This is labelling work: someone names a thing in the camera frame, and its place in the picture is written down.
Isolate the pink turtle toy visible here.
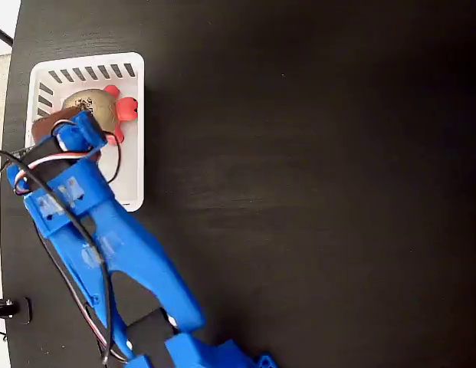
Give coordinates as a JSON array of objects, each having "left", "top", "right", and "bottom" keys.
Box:
[{"left": 61, "top": 84, "right": 141, "bottom": 149}]

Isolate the white red black servo cable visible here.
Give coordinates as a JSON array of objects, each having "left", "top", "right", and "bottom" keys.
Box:
[
  {"left": 34, "top": 225, "right": 130, "bottom": 363},
  {"left": 13, "top": 150, "right": 95, "bottom": 196}
]

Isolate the black table clamp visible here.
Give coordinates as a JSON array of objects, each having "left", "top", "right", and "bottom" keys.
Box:
[{"left": 0, "top": 297, "right": 33, "bottom": 327}]

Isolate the white plastic basket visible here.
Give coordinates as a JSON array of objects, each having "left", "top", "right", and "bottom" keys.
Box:
[{"left": 25, "top": 51, "right": 146, "bottom": 213}]

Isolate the small black camera circuit board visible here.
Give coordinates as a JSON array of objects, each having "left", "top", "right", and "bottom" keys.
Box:
[{"left": 9, "top": 146, "right": 38, "bottom": 160}]

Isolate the clear tape strip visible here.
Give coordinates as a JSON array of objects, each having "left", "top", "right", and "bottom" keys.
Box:
[
  {"left": 80, "top": 236, "right": 116, "bottom": 269},
  {"left": 36, "top": 183, "right": 84, "bottom": 215}
]

